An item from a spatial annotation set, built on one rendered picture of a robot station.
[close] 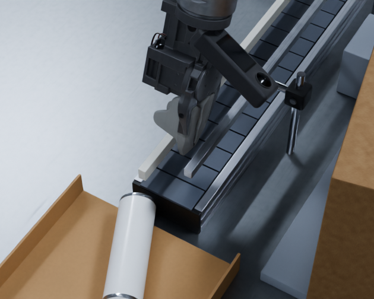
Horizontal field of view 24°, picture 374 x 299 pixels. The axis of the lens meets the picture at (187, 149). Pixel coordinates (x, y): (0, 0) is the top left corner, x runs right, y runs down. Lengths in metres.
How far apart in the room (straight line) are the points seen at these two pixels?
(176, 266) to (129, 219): 0.09
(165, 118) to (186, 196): 0.11
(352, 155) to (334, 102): 0.46
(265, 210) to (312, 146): 0.14
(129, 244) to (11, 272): 0.17
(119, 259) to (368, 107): 0.38
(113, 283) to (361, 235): 0.32
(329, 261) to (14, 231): 0.45
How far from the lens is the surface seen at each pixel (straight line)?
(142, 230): 1.14
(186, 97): 1.09
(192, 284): 1.16
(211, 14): 1.05
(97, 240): 1.20
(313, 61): 1.38
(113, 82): 1.40
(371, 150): 0.94
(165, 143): 1.19
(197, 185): 1.19
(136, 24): 1.49
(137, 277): 1.11
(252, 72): 1.08
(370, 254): 1.00
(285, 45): 1.27
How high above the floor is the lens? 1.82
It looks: 50 degrees down
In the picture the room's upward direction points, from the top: straight up
